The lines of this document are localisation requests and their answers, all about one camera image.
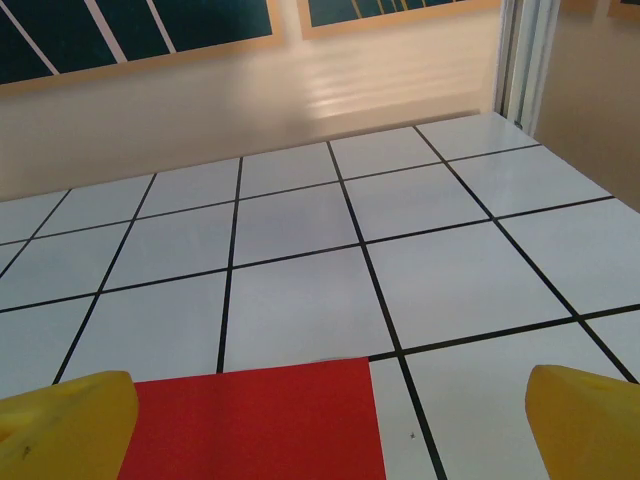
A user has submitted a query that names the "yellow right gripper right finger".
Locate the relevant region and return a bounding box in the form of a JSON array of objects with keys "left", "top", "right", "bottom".
[{"left": 524, "top": 364, "right": 640, "bottom": 480}]

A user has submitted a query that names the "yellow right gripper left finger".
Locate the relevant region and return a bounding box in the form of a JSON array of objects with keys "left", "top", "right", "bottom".
[{"left": 0, "top": 370, "right": 139, "bottom": 480}]

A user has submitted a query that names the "red cloth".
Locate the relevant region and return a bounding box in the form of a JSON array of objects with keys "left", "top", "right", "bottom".
[{"left": 115, "top": 357, "right": 387, "bottom": 480}]

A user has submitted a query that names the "right aluminium corner post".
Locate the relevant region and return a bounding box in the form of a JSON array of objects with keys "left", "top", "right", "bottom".
[{"left": 492, "top": 0, "right": 556, "bottom": 132}]

